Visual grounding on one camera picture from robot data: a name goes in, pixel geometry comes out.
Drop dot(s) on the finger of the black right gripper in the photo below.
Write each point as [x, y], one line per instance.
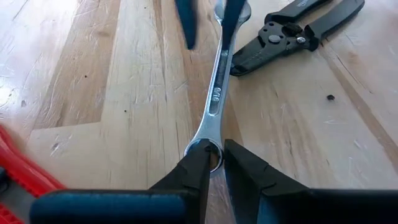
[232, 18]
[188, 21]

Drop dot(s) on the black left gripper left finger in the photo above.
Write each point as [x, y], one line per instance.
[180, 186]

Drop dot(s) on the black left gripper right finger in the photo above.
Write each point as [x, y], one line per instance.
[264, 193]

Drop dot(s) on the red utility knife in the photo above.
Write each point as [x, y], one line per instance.
[21, 168]

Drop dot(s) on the short silver combination wrench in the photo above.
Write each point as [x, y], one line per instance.
[217, 93]

